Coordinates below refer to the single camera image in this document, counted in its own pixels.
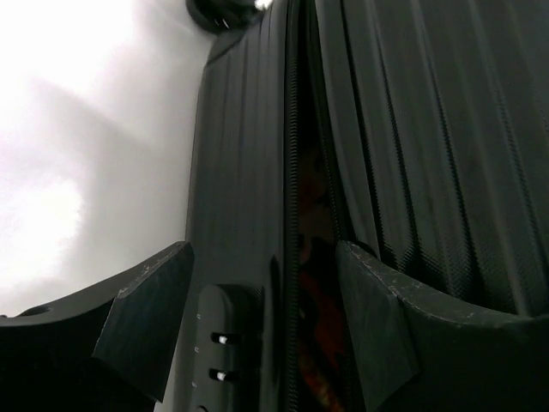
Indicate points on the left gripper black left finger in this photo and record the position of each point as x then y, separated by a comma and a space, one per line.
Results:
108, 347

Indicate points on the red cartoon print cloth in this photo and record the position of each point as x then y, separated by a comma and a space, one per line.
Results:
321, 349

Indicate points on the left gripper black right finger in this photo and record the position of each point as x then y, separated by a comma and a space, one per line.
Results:
418, 349

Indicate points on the black hard-shell suitcase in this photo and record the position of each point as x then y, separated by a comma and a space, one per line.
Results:
416, 130

